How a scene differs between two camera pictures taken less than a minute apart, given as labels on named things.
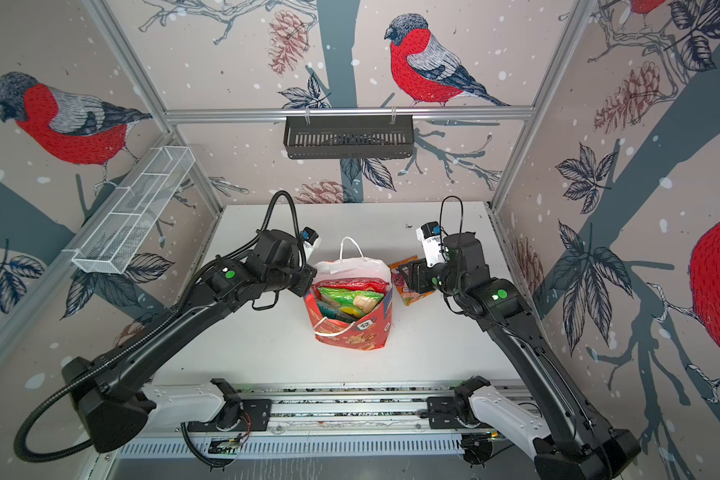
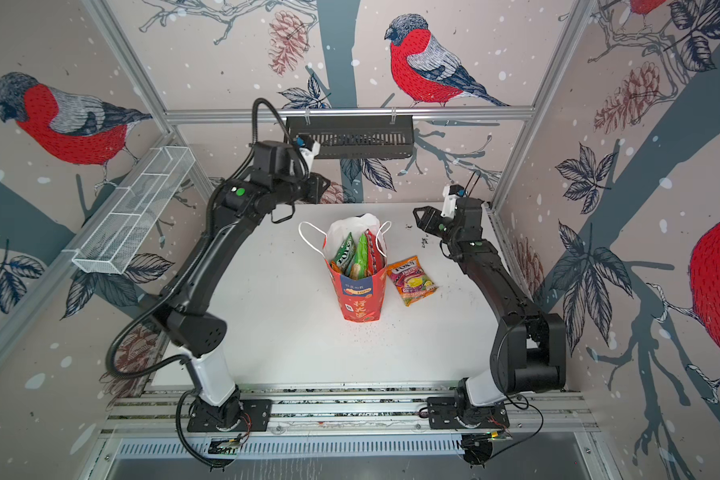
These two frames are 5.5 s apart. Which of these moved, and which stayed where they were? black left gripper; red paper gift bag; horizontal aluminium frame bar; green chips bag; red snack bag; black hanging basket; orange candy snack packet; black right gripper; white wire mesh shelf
Moved: red snack bag; black right gripper; black left gripper; red paper gift bag; green chips bag
Stayed: white wire mesh shelf; orange candy snack packet; horizontal aluminium frame bar; black hanging basket
